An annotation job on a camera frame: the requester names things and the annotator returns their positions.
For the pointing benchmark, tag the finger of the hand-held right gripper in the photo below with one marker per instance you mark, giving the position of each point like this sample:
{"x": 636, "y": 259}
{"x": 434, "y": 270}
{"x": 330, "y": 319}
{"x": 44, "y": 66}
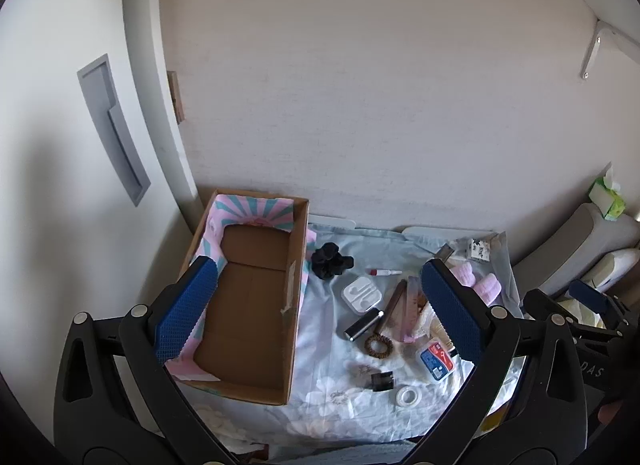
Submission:
{"x": 590, "y": 292}
{"x": 537, "y": 304}

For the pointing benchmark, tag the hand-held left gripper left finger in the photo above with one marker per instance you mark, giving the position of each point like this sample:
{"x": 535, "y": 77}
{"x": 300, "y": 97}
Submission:
{"x": 185, "y": 315}

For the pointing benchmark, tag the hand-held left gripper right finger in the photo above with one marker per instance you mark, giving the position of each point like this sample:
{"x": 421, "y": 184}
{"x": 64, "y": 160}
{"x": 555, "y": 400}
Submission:
{"x": 452, "y": 315}

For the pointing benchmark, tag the clear floral packet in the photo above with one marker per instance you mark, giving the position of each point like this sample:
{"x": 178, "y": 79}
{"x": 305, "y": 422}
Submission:
{"x": 412, "y": 305}

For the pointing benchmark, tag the cardboard box with pink lining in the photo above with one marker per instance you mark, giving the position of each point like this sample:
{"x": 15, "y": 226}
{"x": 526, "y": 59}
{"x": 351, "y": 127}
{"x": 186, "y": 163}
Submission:
{"x": 250, "y": 305}

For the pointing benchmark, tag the small black and white box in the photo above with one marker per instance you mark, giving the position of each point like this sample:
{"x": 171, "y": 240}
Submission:
{"x": 477, "y": 248}

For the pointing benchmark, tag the black scrunchie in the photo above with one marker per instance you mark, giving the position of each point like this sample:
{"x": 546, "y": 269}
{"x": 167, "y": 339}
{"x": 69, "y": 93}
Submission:
{"x": 330, "y": 263}

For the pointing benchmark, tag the person's right hand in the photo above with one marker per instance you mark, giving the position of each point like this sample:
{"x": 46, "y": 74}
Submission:
{"x": 609, "y": 413}

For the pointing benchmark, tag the beige striped comb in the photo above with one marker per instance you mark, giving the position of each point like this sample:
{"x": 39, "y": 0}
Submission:
{"x": 439, "y": 329}

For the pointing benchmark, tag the cream plastic bag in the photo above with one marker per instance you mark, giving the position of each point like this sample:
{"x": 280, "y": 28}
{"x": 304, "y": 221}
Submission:
{"x": 575, "y": 312}

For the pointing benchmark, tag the white pillow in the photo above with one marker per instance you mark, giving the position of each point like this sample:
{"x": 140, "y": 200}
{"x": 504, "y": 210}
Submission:
{"x": 617, "y": 265}

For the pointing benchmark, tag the grey cushion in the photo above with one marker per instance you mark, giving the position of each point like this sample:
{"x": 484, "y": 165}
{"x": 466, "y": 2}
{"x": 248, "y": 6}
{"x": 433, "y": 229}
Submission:
{"x": 570, "y": 250}

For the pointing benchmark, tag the red blue small packet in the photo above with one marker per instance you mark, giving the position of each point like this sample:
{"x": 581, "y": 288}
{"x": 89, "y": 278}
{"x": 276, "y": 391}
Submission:
{"x": 436, "y": 361}

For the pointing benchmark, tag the silver foil packet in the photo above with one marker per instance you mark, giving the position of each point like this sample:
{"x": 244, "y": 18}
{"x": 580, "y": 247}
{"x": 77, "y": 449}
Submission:
{"x": 446, "y": 250}

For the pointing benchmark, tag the red-capped small tube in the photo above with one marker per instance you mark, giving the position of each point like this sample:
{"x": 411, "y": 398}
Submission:
{"x": 385, "y": 272}

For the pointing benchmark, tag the black cylinder tube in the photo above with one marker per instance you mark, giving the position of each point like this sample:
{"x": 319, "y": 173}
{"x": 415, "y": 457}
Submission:
{"x": 362, "y": 326}

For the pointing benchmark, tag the white tape roll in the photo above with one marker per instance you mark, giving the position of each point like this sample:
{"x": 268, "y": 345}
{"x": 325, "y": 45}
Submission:
{"x": 407, "y": 396}

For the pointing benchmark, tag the white earphone case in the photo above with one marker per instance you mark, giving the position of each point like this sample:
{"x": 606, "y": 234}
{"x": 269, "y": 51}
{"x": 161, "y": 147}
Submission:
{"x": 361, "y": 295}

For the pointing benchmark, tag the green tissue box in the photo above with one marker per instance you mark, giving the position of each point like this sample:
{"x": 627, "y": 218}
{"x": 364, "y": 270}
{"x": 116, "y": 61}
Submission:
{"x": 607, "y": 199}

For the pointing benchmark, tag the small black clip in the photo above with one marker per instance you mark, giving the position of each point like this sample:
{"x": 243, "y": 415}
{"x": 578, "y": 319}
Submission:
{"x": 382, "y": 380}

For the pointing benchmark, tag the light blue floral sheet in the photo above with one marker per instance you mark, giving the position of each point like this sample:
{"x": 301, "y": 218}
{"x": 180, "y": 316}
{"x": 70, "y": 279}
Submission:
{"x": 330, "y": 370}

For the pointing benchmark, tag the small wooden wall block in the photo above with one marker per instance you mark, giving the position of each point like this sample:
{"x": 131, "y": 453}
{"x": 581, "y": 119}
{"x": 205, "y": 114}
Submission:
{"x": 175, "y": 97}

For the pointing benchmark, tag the white wall bracket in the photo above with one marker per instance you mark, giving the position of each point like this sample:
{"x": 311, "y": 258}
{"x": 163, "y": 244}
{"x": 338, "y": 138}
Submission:
{"x": 599, "y": 45}

